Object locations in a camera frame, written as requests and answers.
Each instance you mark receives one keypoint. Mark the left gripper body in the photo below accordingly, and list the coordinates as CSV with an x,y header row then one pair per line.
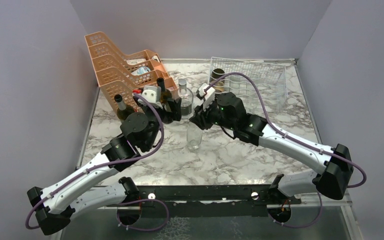
x,y
168,117

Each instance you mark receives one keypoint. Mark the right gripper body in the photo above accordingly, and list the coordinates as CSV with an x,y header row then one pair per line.
x,y
208,118

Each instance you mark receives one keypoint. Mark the clear tall glass bottle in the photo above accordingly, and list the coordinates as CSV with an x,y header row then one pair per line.
x,y
193,136

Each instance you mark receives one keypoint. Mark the green wine bottle black cap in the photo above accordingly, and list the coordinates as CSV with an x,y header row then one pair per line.
x,y
164,96

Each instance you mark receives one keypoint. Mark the clear round bottle silver cap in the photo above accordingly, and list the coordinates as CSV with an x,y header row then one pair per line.
x,y
187,99

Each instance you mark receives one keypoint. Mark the dark labelled wine bottle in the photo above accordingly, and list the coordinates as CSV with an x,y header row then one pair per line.
x,y
218,85

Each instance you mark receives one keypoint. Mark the clear square glass bottle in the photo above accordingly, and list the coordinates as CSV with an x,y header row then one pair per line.
x,y
237,85

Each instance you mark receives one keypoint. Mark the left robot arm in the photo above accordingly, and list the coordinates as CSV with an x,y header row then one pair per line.
x,y
54,207

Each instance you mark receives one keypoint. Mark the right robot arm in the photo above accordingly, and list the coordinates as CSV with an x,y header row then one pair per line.
x,y
330,168

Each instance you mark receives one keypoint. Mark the green wine bottle silver neck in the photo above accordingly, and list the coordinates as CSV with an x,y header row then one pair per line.
x,y
123,110

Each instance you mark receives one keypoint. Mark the blue white packet in rack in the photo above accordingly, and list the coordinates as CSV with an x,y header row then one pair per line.
x,y
141,71

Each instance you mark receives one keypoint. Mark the orange plastic file rack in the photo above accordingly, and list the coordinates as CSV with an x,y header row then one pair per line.
x,y
113,74

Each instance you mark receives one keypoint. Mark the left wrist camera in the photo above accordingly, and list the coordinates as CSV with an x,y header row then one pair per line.
x,y
151,94

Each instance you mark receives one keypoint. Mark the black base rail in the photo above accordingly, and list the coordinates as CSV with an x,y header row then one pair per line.
x,y
196,201

